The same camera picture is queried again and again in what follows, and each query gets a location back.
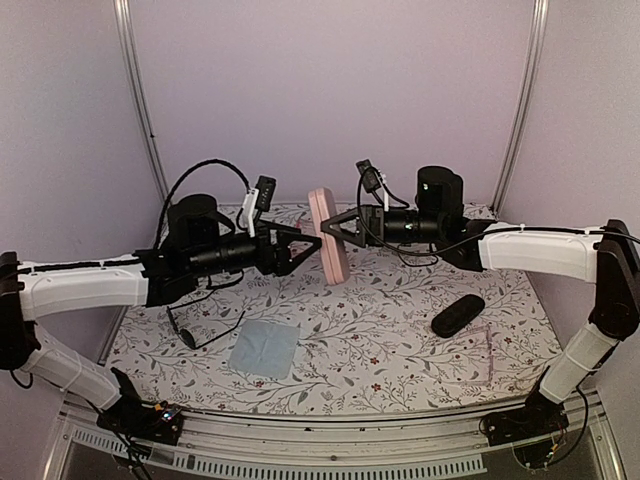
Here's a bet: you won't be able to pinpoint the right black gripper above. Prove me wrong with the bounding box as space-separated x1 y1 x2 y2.
320 205 443 250

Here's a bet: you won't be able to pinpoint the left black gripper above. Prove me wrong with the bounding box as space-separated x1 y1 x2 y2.
188 220 323 279

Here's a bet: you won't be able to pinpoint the pink glasses case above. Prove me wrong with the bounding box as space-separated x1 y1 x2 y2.
308 187 350 285

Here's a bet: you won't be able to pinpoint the light blue cleaning cloth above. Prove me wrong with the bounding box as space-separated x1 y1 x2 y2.
228 320 300 380

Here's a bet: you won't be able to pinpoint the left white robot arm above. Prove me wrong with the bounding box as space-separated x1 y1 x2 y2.
1 194 322 434

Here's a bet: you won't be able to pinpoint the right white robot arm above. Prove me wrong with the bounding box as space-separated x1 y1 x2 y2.
308 166 639 436

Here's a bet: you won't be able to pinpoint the black round sunglasses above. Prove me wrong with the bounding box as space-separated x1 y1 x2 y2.
165 285 245 351

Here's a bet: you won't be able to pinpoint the black glasses case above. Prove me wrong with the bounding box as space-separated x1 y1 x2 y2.
431 294 485 338

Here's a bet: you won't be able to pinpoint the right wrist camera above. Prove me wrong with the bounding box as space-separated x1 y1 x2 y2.
355 159 389 211

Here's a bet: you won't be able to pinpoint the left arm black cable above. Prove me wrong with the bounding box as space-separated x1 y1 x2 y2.
157 158 251 251

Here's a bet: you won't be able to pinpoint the clear pink frame glasses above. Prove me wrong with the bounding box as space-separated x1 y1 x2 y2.
460 327 494 386

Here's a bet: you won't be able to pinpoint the front aluminium rail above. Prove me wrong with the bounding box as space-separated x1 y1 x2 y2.
59 407 626 480

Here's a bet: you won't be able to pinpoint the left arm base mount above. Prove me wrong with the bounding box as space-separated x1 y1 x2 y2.
96 396 184 446

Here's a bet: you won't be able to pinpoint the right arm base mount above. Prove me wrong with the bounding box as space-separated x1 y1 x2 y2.
478 405 569 470

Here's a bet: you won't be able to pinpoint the right aluminium frame post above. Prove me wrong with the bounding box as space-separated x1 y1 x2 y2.
491 0 549 217

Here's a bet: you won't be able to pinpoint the aluminium frame post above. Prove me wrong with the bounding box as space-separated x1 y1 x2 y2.
491 0 549 217
113 0 170 200

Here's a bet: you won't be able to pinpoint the left aluminium frame post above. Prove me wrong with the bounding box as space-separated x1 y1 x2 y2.
113 0 170 200

